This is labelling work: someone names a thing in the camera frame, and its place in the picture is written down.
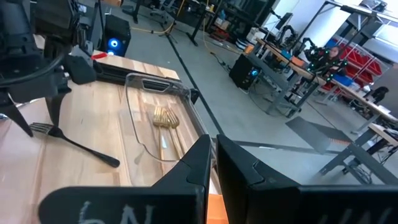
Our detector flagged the black floor mat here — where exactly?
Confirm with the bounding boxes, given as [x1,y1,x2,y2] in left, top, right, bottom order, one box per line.
[285,116,354,156]

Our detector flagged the person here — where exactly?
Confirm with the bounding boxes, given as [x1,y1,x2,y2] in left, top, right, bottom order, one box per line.
[325,45,343,71]

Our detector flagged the black metal fork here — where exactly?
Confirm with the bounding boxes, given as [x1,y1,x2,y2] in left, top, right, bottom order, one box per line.
[29,121,121,169]

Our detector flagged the grey desk legs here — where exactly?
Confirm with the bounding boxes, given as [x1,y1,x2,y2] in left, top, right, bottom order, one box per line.
[319,123,398,185]

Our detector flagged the clear plastic bin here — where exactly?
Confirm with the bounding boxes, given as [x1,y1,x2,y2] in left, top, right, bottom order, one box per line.
[124,72,200,163]

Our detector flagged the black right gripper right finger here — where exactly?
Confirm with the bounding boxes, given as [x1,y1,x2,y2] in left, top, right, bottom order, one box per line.
[216,135,398,224]

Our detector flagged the black computer tower blue light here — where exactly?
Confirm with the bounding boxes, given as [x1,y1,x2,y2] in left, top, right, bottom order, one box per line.
[104,14,132,58]

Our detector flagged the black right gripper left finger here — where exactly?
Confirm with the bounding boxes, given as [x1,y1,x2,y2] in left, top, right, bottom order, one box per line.
[38,134,212,224]

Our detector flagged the orange plastic bin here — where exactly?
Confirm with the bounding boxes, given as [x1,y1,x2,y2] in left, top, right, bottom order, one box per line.
[206,193,229,224]

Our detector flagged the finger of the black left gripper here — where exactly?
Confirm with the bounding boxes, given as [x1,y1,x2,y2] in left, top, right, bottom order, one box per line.
[0,93,34,138]
[45,92,68,128]

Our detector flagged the gold metal fork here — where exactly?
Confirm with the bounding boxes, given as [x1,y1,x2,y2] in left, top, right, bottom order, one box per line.
[161,107,183,159]
[167,108,189,155]
[152,106,165,161]

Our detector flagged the yellow floor cable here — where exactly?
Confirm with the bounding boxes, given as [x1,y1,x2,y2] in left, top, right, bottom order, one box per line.
[130,0,187,35]

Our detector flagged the long wooden desk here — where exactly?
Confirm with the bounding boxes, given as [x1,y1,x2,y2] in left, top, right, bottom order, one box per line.
[248,37,398,125]

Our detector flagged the red storage bin shelf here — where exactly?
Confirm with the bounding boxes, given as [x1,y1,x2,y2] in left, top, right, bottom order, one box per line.
[323,36,384,94]

